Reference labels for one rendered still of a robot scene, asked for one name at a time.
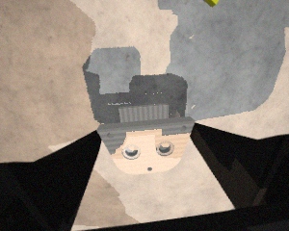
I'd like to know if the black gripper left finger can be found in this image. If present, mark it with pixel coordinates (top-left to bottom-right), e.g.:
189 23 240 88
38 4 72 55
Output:
0 130 102 231

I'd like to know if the yellow flat bar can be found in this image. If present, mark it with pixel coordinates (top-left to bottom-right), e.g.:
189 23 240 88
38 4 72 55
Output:
205 0 219 8

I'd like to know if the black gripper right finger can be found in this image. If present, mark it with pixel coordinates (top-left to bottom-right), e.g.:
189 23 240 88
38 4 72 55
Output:
190 122 289 209

